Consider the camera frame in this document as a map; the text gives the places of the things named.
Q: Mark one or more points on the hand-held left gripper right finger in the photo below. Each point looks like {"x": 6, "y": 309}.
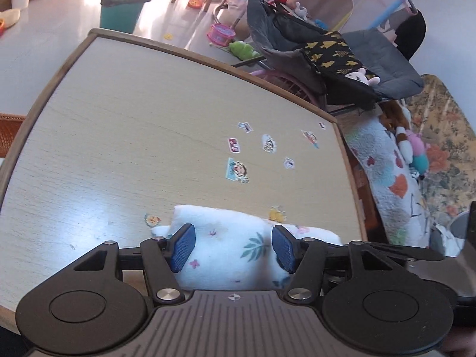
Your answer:
{"x": 284, "y": 247}

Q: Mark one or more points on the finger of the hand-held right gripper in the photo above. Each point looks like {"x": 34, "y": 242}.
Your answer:
{"x": 420, "y": 254}

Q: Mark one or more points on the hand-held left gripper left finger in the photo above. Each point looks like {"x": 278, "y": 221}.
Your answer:
{"x": 183, "y": 247}

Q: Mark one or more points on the floral baby shirt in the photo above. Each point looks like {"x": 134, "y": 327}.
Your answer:
{"x": 230, "y": 245}

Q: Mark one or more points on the brown wicker basket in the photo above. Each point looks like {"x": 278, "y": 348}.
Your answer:
{"x": 9, "y": 135}

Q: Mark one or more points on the dark grey round stool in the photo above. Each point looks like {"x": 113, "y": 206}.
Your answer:
{"x": 459, "y": 227}

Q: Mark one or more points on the patchwork quilt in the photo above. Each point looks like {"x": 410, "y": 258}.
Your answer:
{"x": 386, "y": 178}

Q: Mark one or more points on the cluster of cartoon stickers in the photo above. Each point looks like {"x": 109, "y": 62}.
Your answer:
{"x": 237, "y": 169}

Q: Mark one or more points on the wooden table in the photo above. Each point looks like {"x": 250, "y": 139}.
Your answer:
{"x": 130, "y": 119}

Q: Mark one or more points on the white bunny plush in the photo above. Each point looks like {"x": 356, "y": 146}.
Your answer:
{"x": 360, "y": 77}

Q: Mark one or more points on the black cushion with gold trees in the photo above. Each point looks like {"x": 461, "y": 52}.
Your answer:
{"x": 331, "y": 54}

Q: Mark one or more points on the green plush toy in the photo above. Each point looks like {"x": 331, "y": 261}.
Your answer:
{"x": 243, "y": 50}

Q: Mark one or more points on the grey lounge chair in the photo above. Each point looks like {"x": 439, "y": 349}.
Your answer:
{"x": 386, "y": 55}

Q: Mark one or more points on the pink toy drum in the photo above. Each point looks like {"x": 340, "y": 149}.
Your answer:
{"x": 221, "y": 34}

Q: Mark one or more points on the black hanging garment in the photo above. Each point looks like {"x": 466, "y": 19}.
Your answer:
{"x": 411, "y": 35}

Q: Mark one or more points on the green trash bin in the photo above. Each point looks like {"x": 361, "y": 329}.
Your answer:
{"x": 121, "y": 13}

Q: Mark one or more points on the orange toy bucket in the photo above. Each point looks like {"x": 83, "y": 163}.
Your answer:
{"x": 196, "y": 2}

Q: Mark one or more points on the cream plastic basin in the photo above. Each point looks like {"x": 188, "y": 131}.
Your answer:
{"x": 9, "y": 18}

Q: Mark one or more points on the wooden bed frame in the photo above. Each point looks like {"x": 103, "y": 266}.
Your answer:
{"x": 368, "y": 200}

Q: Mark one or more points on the pink metal chair frame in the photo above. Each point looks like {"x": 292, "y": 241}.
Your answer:
{"x": 286, "y": 81}

